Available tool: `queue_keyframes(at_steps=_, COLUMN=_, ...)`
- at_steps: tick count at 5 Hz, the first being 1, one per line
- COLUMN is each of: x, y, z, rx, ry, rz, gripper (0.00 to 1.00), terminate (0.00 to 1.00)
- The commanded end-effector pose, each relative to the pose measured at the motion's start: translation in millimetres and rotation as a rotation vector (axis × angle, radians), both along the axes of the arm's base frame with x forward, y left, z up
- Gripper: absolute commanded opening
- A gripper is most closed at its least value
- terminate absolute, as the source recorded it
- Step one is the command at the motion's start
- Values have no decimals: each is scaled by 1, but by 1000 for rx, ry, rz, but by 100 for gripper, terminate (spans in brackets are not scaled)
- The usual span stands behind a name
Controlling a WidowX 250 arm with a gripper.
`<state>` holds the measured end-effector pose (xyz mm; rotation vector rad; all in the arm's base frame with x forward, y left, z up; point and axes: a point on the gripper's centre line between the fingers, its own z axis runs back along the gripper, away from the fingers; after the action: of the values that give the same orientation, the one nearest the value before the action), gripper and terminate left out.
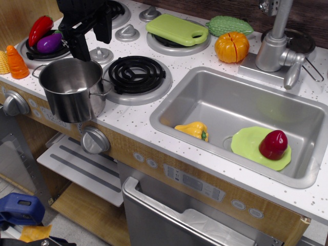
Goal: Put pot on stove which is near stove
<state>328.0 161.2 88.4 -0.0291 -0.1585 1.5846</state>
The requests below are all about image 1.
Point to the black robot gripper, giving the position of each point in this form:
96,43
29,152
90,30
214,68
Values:
79,18

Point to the stainless steel pot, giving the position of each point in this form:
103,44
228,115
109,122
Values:
75,90

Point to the silver stove top knob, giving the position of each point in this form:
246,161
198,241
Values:
127,34
149,14
101,55

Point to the back left stove burner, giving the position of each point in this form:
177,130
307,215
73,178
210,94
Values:
120,14

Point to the black front right stove burner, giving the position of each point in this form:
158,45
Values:
136,75

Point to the back right stove burner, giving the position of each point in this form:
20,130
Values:
167,47

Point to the purple toy eggplant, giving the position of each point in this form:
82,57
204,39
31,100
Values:
50,43

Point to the red toy chili pepper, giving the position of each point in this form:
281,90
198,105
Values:
39,29

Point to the orange toy carrot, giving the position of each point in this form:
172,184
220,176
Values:
17,66

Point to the green plastic cutting board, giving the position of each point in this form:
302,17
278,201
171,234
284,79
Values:
177,30

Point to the yellow toy corn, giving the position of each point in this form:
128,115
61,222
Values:
4,66

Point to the silver left oven knob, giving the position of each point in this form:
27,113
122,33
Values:
15,104

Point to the silver oven knob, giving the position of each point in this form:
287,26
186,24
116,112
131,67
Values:
93,141
15,104

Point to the silver right oven knob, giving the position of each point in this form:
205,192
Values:
93,141

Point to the green toy bitter gourd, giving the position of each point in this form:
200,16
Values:
221,25

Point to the white oven rack shelf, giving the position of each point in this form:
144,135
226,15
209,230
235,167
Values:
97,173

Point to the orange toy pumpkin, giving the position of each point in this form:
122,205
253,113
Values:
232,47

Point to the yellow toy bell pepper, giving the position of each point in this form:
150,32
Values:
196,129

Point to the silver sink basin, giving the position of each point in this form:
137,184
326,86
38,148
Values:
227,104

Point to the open oven door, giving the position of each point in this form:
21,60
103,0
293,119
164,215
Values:
19,170

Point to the silver toy faucet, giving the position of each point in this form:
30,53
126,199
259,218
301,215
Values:
273,53

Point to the blue clamp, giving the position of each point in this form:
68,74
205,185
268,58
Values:
21,209

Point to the light green plastic plate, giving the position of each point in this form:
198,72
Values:
246,142

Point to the silver dishwasher door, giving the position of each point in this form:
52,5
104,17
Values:
150,222

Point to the yellow cloth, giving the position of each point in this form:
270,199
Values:
33,233

